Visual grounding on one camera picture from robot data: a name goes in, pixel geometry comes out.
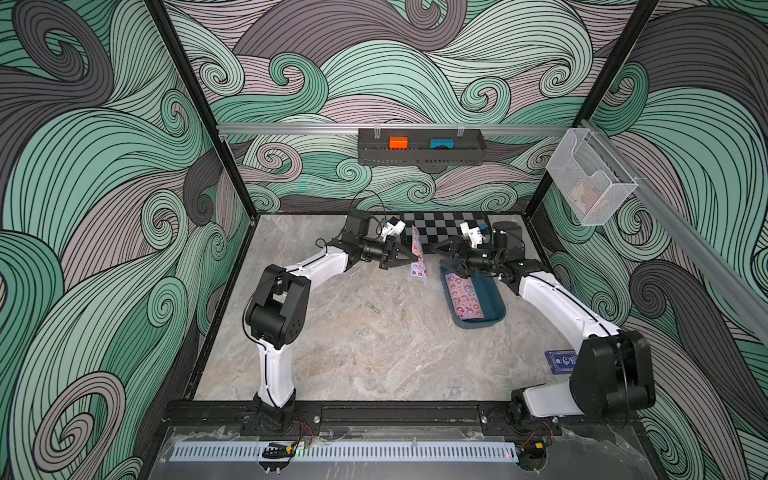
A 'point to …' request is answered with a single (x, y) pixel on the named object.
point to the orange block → (398, 142)
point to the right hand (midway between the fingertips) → (437, 255)
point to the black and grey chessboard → (434, 227)
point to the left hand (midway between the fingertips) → (417, 258)
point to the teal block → (448, 142)
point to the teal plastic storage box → (490, 299)
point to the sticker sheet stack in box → (463, 297)
